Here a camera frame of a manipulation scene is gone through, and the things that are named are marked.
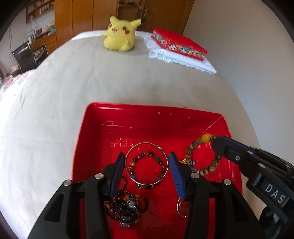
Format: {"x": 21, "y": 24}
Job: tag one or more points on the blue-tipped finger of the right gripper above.
{"x": 234, "y": 151}

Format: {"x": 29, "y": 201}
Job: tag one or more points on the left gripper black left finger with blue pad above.
{"x": 80, "y": 204}

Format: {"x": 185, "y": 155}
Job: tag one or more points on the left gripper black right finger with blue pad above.
{"x": 217, "y": 209}

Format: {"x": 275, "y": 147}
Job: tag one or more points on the silver bangle gold charm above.
{"x": 146, "y": 164}

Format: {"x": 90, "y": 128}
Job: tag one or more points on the silver metal watch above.
{"x": 128, "y": 213}

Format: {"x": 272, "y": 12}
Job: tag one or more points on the red open tin box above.
{"x": 108, "y": 129}

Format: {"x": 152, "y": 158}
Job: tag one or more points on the red tin lid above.
{"x": 178, "y": 43}

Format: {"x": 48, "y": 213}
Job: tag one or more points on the white lace cloth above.
{"x": 170, "y": 57}

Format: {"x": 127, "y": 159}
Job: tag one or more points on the floral pink bedding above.
{"x": 11, "y": 80}

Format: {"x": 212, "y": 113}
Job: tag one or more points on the black office chair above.
{"x": 25, "y": 57}

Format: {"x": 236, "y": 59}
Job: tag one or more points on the yellow Pikachu plush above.
{"x": 120, "y": 35}

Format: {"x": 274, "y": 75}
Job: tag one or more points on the wooden desk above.
{"x": 49, "y": 42}

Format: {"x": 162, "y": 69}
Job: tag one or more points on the wooden wardrobe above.
{"x": 74, "y": 17}

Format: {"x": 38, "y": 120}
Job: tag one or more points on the wooden wall bookshelf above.
{"x": 34, "y": 9}

